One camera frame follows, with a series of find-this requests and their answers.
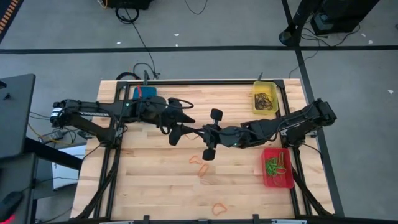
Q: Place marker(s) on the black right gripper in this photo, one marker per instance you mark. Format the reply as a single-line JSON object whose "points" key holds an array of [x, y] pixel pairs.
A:
{"points": [[227, 137]]}

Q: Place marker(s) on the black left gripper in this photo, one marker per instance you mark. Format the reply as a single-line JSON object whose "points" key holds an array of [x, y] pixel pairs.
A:
{"points": [[172, 118]]}

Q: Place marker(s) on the orange rubber band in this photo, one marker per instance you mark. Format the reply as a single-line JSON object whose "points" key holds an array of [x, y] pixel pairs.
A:
{"points": [[190, 160], [200, 174], [196, 137], [213, 209]]}

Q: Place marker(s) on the blue plastic basket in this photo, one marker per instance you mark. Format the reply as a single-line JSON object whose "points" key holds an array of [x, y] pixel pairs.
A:
{"points": [[149, 91]]}

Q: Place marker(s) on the dark brown rubber band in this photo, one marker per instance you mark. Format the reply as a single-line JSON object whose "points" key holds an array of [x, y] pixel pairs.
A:
{"points": [[268, 99], [261, 105], [259, 98]]}

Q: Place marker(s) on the red plastic basket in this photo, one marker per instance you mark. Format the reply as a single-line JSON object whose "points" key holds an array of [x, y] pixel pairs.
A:
{"points": [[267, 152]]}

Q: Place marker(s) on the yellow plastic basket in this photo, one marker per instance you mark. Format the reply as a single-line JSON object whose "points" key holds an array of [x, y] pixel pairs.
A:
{"points": [[265, 83]]}

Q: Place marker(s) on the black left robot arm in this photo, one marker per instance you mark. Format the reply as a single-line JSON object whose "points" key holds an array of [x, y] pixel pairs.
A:
{"points": [[90, 113]]}

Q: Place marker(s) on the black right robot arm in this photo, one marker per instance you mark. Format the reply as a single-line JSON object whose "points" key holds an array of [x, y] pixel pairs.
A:
{"points": [[295, 123]]}

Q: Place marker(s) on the black floor tape strip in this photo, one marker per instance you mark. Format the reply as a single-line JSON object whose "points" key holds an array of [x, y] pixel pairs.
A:
{"points": [[186, 48], [305, 81]]}

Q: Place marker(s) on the black table clamp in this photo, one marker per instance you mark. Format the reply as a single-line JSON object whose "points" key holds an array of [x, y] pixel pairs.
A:
{"points": [[256, 218], [146, 219]]}

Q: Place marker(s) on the black floor box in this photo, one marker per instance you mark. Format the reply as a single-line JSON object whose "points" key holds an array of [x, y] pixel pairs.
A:
{"points": [[130, 3]]}

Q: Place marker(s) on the black pole stand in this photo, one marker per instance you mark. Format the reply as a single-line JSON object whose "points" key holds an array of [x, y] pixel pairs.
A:
{"points": [[287, 35]]}

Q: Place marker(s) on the white box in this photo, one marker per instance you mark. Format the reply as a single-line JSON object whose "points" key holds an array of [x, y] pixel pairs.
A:
{"points": [[66, 177]]}

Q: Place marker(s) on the black power adapter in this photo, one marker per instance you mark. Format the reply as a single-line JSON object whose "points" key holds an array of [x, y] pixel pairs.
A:
{"points": [[53, 136]]}

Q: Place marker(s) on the black desk crossbar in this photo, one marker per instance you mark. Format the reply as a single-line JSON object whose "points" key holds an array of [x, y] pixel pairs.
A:
{"points": [[53, 154]]}

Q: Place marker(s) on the grey desk top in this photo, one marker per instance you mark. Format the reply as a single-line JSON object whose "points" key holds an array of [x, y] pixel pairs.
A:
{"points": [[15, 118]]}

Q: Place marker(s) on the black equipment case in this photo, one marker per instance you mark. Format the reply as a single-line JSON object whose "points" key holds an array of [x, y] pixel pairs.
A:
{"points": [[342, 12]]}

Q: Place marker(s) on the black computer mouse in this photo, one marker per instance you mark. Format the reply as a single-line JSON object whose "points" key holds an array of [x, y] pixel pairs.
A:
{"points": [[11, 202]]}

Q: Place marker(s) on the black mat orange stripes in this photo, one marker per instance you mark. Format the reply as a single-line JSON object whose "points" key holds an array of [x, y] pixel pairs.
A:
{"points": [[6, 12]]}

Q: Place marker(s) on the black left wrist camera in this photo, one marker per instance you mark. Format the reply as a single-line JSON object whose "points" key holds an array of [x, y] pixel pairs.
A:
{"points": [[175, 137]]}

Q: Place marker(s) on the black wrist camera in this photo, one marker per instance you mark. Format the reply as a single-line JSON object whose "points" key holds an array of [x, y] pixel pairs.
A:
{"points": [[175, 137], [209, 155]]}

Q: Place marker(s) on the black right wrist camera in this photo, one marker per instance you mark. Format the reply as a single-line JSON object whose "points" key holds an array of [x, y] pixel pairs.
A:
{"points": [[209, 155]]}

